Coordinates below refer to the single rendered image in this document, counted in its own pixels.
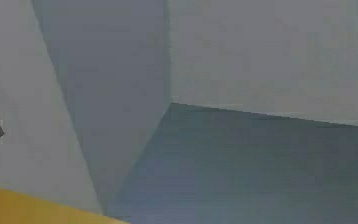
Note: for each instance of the white room door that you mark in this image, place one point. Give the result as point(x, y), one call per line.
point(27, 133)

